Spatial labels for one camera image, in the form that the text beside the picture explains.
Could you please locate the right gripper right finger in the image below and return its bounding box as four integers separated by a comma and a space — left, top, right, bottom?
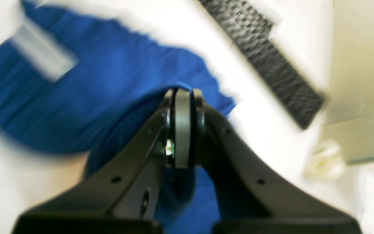
174, 88, 362, 234

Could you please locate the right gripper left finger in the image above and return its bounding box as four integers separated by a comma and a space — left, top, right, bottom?
13, 89, 176, 234

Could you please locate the black computer keyboard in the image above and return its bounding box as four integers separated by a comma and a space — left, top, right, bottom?
199, 0, 326, 129

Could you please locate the dark blue t-shirt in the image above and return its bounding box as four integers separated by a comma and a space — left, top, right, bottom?
0, 2, 238, 234

